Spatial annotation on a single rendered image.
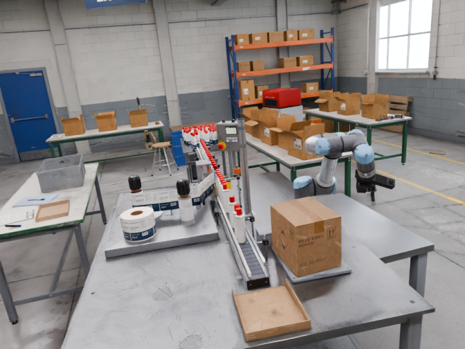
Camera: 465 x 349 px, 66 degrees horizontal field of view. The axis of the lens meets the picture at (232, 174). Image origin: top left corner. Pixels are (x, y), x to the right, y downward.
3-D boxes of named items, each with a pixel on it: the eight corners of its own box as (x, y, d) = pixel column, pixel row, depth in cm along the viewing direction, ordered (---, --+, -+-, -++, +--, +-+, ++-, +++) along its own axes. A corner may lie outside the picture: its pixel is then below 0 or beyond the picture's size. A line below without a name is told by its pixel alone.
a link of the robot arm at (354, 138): (339, 129, 162) (346, 146, 155) (364, 127, 162) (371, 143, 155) (336, 142, 168) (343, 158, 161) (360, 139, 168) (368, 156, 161)
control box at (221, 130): (224, 147, 254) (221, 120, 248) (246, 148, 247) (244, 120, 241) (217, 151, 245) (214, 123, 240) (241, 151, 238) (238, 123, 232)
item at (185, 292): (118, 195, 323) (117, 193, 323) (279, 172, 345) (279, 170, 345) (46, 395, 125) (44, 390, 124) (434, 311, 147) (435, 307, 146)
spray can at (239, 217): (236, 240, 206) (233, 207, 200) (245, 239, 207) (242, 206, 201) (238, 244, 201) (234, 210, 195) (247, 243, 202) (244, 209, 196)
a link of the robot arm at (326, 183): (308, 185, 243) (319, 129, 199) (331, 182, 243) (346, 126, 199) (313, 199, 236) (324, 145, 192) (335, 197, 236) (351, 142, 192)
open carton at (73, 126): (61, 137, 693) (57, 118, 682) (66, 133, 737) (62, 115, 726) (84, 134, 700) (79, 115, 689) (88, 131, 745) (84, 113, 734)
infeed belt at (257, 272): (208, 183, 325) (208, 179, 324) (217, 181, 326) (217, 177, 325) (250, 287, 169) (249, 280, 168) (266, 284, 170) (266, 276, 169)
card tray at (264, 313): (232, 295, 166) (231, 287, 165) (286, 284, 170) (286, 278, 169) (246, 341, 138) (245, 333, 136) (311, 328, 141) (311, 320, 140)
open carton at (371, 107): (353, 117, 620) (353, 95, 609) (376, 114, 628) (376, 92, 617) (367, 120, 581) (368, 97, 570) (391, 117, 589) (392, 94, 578)
